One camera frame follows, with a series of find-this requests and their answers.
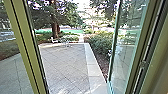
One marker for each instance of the green framed glass door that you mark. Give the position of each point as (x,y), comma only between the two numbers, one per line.
(26,50)

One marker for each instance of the trimmed green hedge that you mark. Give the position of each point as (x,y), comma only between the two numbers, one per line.
(100,41)

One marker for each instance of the grey outdoor bench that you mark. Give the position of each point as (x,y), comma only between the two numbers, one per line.
(56,40)

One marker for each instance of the low green ground shrubs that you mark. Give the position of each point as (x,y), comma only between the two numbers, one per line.
(43,37)

